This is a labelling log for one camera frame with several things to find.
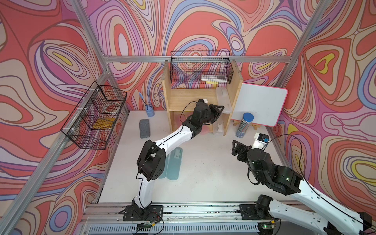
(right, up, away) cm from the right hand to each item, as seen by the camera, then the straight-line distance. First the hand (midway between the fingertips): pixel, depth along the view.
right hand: (240, 148), depth 69 cm
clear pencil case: (-4, +26, +17) cm, 31 cm away
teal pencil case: (-34, -15, +20) cm, 42 cm away
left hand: (-4, +21, +9) cm, 23 cm away
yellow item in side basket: (-67, +12, +3) cm, 69 cm away
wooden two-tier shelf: (-30, +25, +19) cm, 43 cm away
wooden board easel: (+23, +10, +36) cm, 44 cm away
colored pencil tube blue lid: (+11, +12, +22) cm, 27 cm away
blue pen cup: (-55, +22, +42) cm, 73 cm away
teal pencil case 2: (-40, -19, +17) cm, 47 cm away
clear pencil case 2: (-4, +10, +30) cm, 32 cm away
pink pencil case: (-14, +7, +30) cm, 34 cm away
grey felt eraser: (-59, +10, +39) cm, 71 cm away
